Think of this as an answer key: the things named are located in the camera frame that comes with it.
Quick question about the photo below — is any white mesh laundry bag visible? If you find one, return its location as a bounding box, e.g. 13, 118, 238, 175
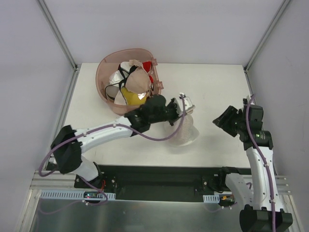
164, 114, 199, 146

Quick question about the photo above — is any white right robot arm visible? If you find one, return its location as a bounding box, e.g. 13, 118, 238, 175
213, 104, 293, 232

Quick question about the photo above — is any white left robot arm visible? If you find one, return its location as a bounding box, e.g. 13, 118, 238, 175
51, 93, 186, 189

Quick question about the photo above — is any yellow bra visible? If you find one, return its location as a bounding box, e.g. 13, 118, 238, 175
121, 87, 148, 105

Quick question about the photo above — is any red bra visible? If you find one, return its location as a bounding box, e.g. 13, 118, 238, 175
142, 61, 154, 94

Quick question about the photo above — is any white bra black trim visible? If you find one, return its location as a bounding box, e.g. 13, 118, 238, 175
104, 61, 136, 101

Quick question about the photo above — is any pink translucent plastic basket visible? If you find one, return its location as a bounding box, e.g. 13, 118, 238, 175
96, 48, 164, 116

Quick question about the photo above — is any metal front sheet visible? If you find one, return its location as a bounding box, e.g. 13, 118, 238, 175
17, 189, 240, 232

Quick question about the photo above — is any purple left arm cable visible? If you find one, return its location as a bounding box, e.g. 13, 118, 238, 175
38, 95, 188, 206

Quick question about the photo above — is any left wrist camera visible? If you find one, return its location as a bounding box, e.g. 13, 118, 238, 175
180, 92, 195, 114

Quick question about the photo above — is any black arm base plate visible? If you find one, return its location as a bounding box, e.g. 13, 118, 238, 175
74, 165, 254, 203

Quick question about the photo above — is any right white cable duct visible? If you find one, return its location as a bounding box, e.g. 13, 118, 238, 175
203, 194, 220, 204

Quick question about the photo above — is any white cable duct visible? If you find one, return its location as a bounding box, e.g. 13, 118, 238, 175
203, 194, 220, 204
41, 190, 116, 201

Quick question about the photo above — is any left aluminium frame post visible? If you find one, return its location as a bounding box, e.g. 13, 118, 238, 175
36, 0, 78, 71

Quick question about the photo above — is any aluminium frame post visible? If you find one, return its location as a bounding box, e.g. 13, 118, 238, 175
36, 0, 78, 71
244, 0, 292, 73

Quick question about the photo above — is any right aluminium frame post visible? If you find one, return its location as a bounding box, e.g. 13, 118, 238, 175
244, 0, 292, 73

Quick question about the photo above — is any front aluminium frame rail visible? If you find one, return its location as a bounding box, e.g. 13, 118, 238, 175
30, 169, 83, 190

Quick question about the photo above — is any left white cable duct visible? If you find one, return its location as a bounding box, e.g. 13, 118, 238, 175
41, 190, 116, 201

